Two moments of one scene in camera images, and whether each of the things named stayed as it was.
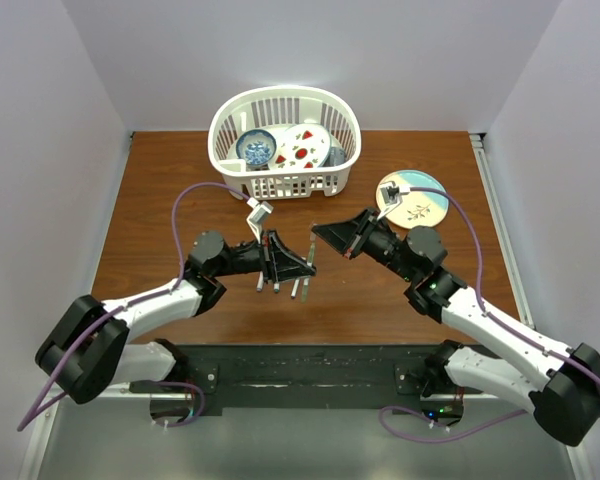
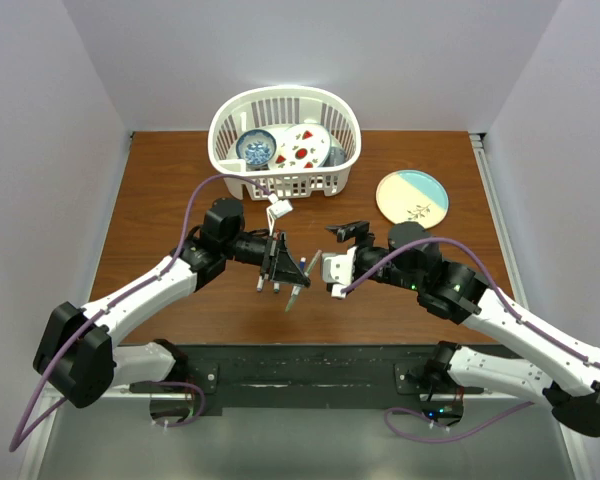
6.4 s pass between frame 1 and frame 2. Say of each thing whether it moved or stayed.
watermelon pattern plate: stayed
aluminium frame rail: stayed
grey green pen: moved
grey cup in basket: stayed
